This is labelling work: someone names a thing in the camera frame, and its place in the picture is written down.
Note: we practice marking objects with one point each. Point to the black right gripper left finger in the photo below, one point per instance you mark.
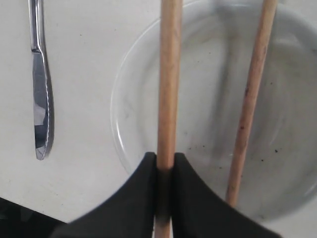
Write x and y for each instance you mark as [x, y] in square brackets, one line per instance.
[129, 213]

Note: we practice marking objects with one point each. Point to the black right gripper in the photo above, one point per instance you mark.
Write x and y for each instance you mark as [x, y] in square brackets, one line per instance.
[20, 222]

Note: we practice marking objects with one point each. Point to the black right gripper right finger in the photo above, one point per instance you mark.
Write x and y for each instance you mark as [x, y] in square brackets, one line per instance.
[197, 212]

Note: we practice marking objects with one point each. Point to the silver table knife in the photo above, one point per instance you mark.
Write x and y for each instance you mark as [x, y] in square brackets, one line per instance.
[43, 107]

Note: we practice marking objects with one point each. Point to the white ceramic bowl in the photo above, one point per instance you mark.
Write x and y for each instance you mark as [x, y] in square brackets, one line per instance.
[280, 171]

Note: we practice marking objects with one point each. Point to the wooden chopstick back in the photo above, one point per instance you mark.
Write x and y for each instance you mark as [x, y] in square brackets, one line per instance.
[250, 99]

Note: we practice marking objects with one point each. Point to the wooden chopstick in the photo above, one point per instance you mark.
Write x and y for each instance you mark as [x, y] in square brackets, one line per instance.
[169, 68]
[250, 99]

